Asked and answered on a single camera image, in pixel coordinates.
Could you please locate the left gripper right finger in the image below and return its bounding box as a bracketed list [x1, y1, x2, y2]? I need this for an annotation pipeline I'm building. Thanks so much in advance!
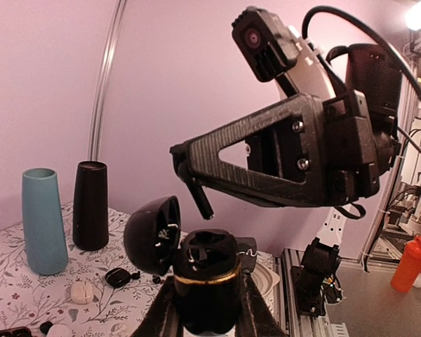
[231, 271, 286, 337]

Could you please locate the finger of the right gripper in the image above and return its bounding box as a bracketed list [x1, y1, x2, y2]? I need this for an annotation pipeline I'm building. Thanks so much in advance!
[175, 161, 340, 209]

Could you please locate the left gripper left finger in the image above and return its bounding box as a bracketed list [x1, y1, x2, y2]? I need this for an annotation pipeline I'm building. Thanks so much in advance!
[135, 276, 182, 337]

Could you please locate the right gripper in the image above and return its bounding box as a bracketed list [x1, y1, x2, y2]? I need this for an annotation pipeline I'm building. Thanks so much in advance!
[170, 90, 399, 206]

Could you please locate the black round earbud case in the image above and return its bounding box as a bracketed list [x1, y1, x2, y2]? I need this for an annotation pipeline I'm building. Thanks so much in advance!
[123, 196, 241, 336]

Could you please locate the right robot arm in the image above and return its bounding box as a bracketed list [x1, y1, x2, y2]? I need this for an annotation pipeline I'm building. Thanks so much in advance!
[171, 44, 402, 219]

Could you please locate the small black earbud case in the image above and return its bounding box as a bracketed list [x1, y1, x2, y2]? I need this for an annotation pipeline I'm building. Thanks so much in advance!
[105, 267, 132, 289]

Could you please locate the beige earbud case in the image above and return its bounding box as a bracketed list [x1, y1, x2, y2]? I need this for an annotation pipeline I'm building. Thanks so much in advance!
[70, 281, 93, 305]

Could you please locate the white oval earbud case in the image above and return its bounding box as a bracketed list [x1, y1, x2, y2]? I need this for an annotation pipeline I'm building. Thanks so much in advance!
[46, 324, 72, 337]

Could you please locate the open black earbud case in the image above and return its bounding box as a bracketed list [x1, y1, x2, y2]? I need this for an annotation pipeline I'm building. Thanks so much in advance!
[0, 326, 32, 337]

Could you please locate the beige ribbed plate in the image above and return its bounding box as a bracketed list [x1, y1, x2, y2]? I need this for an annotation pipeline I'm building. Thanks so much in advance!
[251, 264, 281, 309]

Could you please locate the dark grey mug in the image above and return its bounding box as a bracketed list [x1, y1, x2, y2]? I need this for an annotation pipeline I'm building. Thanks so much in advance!
[236, 237, 258, 272]

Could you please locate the floral table mat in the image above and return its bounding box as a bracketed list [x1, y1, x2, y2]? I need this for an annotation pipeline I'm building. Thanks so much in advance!
[0, 200, 278, 337]

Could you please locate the black vase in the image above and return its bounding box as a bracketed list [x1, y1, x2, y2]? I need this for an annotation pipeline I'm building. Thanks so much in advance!
[72, 161, 109, 251]

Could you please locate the teal vase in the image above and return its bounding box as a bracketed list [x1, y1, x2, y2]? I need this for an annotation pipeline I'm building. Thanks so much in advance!
[21, 168, 68, 276]

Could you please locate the orange shaker bottle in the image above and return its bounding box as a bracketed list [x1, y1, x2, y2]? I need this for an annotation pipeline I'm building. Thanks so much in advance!
[390, 235, 421, 293]

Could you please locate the front aluminium rail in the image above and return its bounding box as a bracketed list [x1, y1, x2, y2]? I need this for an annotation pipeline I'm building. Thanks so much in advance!
[273, 247, 355, 337]

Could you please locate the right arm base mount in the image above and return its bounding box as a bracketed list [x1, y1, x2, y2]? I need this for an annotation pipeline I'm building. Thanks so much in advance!
[290, 237, 341, 317]

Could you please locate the right camera cable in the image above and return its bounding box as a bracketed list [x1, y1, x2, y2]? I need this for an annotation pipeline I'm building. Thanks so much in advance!
[301, 6, 421, 161]

